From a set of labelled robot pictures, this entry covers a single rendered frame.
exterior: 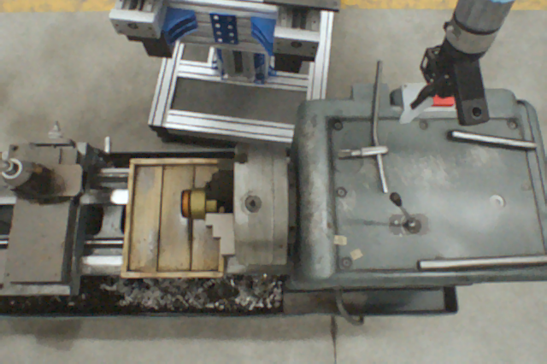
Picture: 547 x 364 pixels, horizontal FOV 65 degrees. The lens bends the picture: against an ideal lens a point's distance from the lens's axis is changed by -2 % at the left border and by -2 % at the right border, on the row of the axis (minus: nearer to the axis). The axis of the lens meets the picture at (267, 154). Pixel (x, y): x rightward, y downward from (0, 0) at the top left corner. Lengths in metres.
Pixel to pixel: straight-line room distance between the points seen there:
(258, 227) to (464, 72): 0.54
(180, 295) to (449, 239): 0.98
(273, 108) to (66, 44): 1.32
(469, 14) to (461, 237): 0.52
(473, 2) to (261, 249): 0.68
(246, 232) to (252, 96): 1.29
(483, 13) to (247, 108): 1.61
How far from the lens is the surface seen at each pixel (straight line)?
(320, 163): 1.01
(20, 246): 1.43
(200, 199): 1.13
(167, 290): 1.65
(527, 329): 2.56
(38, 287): 1.44
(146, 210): 1.40
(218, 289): 1.64
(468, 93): 0.80
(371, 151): 1.02
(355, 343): 2.27
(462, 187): 1.09
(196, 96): 2.25
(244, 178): 1.02
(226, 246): 1.12
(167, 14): 1.50
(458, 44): 0.77
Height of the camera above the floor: 2.22
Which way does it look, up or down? 72 degrees down
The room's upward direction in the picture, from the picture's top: 2 degrees clockwise
